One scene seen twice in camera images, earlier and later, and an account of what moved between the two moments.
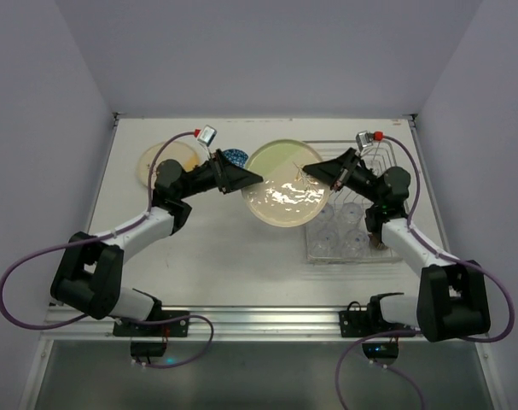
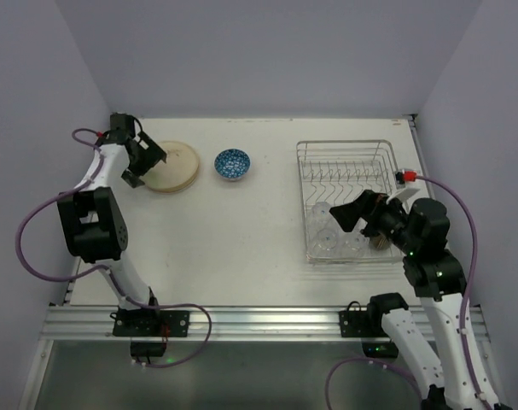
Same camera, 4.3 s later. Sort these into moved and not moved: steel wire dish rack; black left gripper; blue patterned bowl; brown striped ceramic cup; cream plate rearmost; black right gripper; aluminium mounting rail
Moved: cream plate rearmost; black right gripper; black left gripper
Not moved: brown striped ceramic cup; aluminium mounting rail; blue patterned bowl; steel wire dish rack
